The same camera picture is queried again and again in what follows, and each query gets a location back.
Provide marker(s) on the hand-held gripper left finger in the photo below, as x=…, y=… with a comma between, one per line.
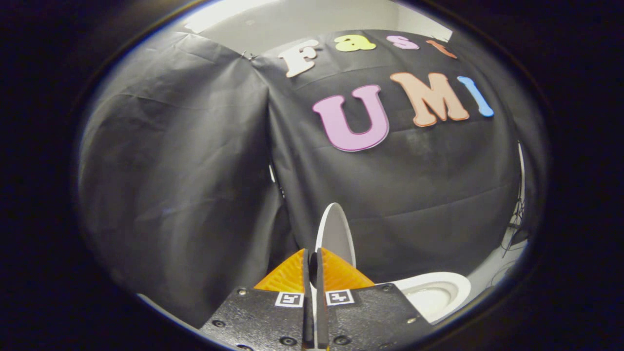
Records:
x=273, y=317

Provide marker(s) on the black tripod stand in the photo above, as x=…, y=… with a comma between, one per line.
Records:
x=517, y=219

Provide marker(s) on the black backdrop cloth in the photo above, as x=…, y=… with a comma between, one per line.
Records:
x=195, y=170

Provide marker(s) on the white toilet lid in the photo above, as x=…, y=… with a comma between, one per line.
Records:
x=336, y=234

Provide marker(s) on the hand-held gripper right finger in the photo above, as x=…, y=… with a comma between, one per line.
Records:
x=360, y=317

